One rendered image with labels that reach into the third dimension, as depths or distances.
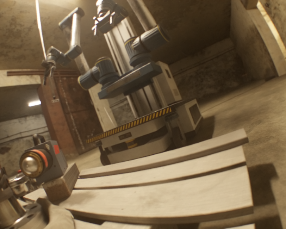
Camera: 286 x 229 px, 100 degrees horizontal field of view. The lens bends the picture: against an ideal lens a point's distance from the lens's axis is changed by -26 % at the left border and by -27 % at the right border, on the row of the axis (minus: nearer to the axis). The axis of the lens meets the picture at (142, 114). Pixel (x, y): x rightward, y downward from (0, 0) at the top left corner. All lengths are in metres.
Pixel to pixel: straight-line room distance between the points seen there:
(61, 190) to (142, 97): 1.52
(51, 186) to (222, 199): 0.64
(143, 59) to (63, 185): 1.28
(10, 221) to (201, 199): 0.49
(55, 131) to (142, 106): 3.41
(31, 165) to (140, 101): 1.64
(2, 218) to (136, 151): 1.09
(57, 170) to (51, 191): 0.10
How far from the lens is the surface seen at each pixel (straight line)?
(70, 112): 5.35
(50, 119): 5.02
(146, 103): 1.97
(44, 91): 5.26
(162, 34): 1.54
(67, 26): 2.28
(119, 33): 2.27
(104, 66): 1.84
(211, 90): 10.47
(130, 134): 1.32
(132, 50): 1.64
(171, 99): 1.93
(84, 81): 1.99
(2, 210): 0.54
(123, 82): 1.62
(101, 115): 6.05
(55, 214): 0.51
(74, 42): 1.75
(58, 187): 0.75
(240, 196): 0.32
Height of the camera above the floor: 0.34
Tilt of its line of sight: 1 degrees up
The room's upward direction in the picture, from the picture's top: 22 degrees counter-clockwise
